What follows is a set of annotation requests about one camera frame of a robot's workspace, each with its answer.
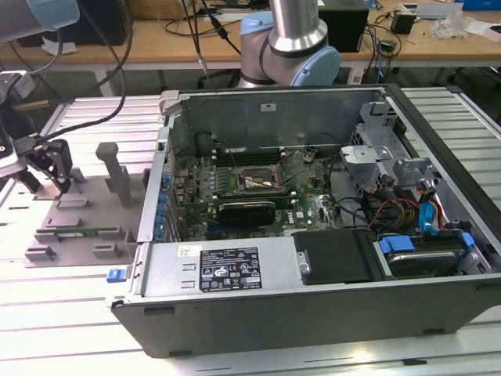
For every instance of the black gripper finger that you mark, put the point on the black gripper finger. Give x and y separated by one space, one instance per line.
58 160
27 180

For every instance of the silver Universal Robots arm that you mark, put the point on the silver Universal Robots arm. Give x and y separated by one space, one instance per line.
289 23

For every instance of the CPU socket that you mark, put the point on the CPU socket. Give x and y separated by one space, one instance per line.
256 174

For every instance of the green RAM stick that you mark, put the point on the green RAM stick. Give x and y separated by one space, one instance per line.
88 232

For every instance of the crumpled white paper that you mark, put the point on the crumpled white paper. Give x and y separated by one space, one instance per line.
68 48

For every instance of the grey parts rack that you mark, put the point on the grey parts rack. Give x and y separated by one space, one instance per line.
74 256

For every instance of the grey case latch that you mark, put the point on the grey case latch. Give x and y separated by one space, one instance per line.
170 101

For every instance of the blue case latch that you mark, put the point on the blue case latch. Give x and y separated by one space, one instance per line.
115 275

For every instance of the large black computer tower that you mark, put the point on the large black computer tower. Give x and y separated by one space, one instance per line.
117 15

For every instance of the silver power supply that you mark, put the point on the silver power supply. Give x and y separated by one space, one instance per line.
164 270

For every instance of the black graphics card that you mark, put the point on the black graphics card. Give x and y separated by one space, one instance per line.
246 213

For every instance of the round battery holder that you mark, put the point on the round battery holder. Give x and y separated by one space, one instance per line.
309 156

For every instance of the green motherboard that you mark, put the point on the green motherboard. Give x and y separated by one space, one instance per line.
309 188

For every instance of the dark grey PC case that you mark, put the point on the dark grey PC case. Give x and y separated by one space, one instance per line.
274 325

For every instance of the black plastic shroud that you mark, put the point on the black plastic shroud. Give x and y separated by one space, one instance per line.
336 254

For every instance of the metal drive cage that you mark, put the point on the metal drive cage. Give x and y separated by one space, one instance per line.
364 154

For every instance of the white tag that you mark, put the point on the white tag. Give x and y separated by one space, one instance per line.
356 77

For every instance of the black box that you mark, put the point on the black box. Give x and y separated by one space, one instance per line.
348 31

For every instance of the blue disk carrier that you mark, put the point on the blue disk carrier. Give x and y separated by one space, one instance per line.
397 244

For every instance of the small black adapter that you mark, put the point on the small black adapter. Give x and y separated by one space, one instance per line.
388 46

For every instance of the small black cube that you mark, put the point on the small black cube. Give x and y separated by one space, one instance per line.
403 22

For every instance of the black hard disk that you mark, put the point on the black hard disk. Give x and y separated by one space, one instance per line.
422 262

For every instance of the wooden desk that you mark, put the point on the wooden desk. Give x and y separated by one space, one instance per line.
430 49

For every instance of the grey flat device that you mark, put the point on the grey flat device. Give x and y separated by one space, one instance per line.
438 11

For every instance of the clear plastic bags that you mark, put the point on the clear plastic bags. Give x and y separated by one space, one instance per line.
450 25

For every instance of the white flat packet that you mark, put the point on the white flat packet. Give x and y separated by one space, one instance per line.
485 31

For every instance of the blue box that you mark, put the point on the blue box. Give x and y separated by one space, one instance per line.
481 4

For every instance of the small white wrist camera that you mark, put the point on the small white wrist camera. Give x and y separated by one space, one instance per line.
8 160

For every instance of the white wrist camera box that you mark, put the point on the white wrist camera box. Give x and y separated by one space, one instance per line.
21 84

